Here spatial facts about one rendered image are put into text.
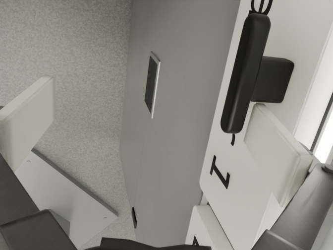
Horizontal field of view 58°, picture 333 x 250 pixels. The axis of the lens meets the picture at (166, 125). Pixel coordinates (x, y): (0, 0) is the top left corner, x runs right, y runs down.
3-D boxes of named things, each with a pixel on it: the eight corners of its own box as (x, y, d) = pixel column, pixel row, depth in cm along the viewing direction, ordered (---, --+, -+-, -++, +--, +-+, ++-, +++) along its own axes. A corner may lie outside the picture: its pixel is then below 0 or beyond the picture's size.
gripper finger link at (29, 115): (8, 181, 14) (-9, 180, 14) (55, 119, 20) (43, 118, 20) (3, 122, 12) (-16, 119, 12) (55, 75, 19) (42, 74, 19)
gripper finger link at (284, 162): (300, 156, 14) (315, 157, 14) (253, 101, 20) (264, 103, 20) (279, 208, 15) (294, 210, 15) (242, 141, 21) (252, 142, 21)
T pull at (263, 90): (217, 127, 20) (225, 137, 19) (244, 11, 17) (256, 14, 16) (263, 128, 21) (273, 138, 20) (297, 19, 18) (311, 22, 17)
